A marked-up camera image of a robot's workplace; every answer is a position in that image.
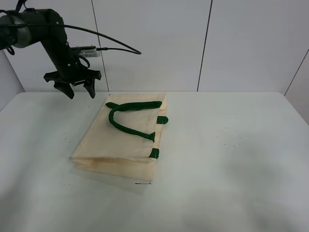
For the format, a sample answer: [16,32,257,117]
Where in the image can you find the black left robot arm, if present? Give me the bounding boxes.
[0,0,101,99]

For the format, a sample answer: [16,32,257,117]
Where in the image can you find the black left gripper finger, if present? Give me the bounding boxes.
[83,80,96,98]
[54,82,74,99]

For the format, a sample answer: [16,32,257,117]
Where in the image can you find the black camera cable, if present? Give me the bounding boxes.
[0,21,142,55]

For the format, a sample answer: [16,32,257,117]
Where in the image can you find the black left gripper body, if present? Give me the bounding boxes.
[44,50,101,85]

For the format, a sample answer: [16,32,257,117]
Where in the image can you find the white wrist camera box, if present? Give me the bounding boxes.
[71,46,100,58]

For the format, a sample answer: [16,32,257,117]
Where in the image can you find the white linen bag green handles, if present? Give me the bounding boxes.
[70,93,169,182]

